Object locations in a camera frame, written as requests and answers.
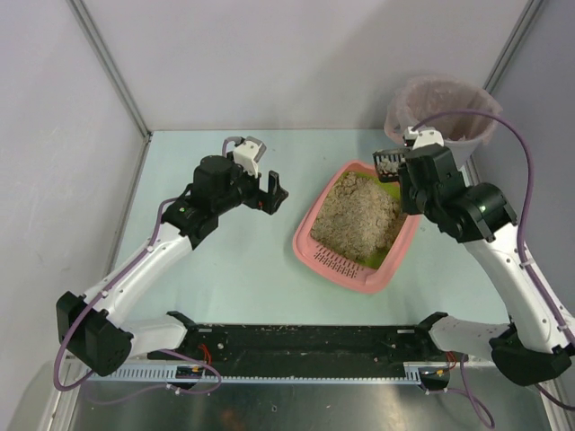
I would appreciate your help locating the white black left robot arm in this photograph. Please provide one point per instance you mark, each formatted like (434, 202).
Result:
(94, 326)

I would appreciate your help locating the beige cat litter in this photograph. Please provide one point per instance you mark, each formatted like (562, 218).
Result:
(358, 219)

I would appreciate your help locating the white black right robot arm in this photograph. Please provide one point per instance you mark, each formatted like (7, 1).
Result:
(533, 347)

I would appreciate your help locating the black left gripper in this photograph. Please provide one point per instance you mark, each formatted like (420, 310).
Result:
(261, 197)

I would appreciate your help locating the pink bin liner bag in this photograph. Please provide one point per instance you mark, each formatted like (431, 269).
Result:
(423, 96)

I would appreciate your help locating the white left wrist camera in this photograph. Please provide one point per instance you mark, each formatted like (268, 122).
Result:
(247, 154)

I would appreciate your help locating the slotted grey cable duct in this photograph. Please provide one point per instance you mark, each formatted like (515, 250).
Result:
(173, 372)

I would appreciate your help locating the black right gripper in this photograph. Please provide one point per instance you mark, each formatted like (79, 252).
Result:
(400, 161)

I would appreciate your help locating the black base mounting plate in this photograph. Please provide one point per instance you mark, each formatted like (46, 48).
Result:
(326, 350)

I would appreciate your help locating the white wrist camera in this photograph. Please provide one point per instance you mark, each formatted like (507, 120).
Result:
(247, 154)
(417, 138)

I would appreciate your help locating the right aluminium corner post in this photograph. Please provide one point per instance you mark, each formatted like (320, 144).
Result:
(525, 23)

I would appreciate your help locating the grey waste bin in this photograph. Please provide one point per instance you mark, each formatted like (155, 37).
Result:
(462, 149)

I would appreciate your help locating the black slotted litter scoop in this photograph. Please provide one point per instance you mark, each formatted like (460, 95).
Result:
(397, 153)

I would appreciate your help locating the left aluminium corner post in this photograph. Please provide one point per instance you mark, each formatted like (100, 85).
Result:
(102, 52)

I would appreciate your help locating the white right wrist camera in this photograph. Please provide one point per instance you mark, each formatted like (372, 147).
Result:
(417, 138)

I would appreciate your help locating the aluminium corner post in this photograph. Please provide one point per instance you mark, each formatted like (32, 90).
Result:
(525, 23)
(102, 52)

